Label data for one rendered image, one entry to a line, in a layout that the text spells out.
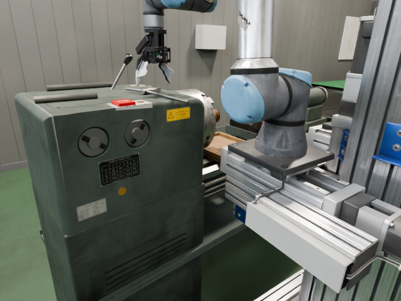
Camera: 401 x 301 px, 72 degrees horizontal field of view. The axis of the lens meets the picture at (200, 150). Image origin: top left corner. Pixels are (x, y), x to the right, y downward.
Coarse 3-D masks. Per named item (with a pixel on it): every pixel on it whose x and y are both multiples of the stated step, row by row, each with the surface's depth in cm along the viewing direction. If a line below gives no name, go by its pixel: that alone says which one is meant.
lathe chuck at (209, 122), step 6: (186, 90) 135; (192, 90) 136; (198, 90) 137; (198, 96) 132; (204, 102) 131; (210, 102) 133; (210, 108) 132; (210, 114) 131; (204, 120) 129; (210, 120) 131; (204, 126) 129; (210, 126) 132; (204, 132) 130; (210, 132) 133; (204, 138) 132; (210, 138) 135; (204, 144) 136
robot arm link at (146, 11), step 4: (144, 0) 95; (148, 0) 94; (144, 4) 96; (148, 4) 95; (152, 4) 93; (144, 8) 96; (148, 8) 95; (152, 8) 95; (156, 8) 95; (144, 12) 97; (148, 12) 96; (152, 12) 96; (156, 12) 96; (160, 12) 96
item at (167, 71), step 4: (160, 64) 108; (164, 64) 108; (160, 68) 109; (164, 68) 109; (168, 68) 108; (164, 72) 110; (168, 72) 110; (172, 72) 108; (168, 76) 112; (168, 80) 112
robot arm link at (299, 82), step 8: (280, 72) 71; (288, 72) 70; (296, 72) 70; (304, 72) 71; (288, 80) 70; (296, 80) 71; (304, 80) 71; (288, 88) 69; (296, 88) 71; (304, 88) 72; (296, 96) 71; (304, 96) 73; (288, 104) 70; (296, 104) 72; (304, 104) 74; (288, 112) 73; (296, 112) 74; (304, 112) 75; (280, 120) 75; (288, 120) 74; (296, 120) 75
